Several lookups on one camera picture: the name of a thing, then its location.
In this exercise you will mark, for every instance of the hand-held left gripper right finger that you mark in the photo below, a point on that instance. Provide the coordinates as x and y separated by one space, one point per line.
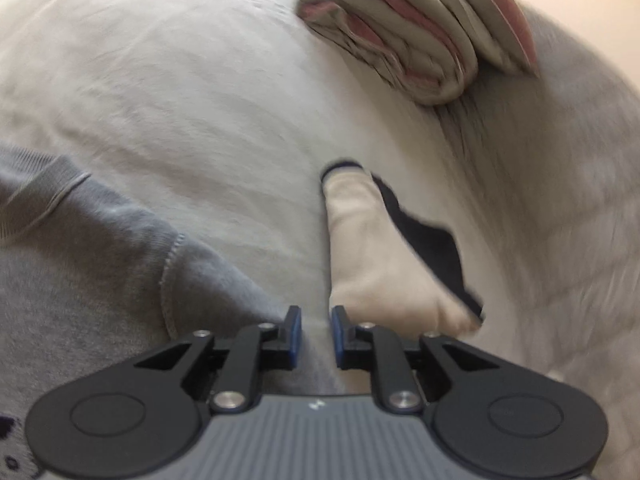
337 340

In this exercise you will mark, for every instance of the grey quilted headboard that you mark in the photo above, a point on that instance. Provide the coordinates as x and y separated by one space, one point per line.
575 185

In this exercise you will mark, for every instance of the folded cream and navy garment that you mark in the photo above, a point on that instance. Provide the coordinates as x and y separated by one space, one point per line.
370 260

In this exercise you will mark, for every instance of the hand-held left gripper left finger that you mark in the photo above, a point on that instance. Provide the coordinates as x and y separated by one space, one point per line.
295 340

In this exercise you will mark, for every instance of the grey knitted sweater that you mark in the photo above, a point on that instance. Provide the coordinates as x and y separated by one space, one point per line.
100 270

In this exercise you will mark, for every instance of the grey and pink pillow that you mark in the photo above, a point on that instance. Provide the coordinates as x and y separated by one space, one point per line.
490 10

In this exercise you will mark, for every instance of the folded grey and pink quilt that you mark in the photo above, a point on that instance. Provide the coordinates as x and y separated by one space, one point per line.
400 35

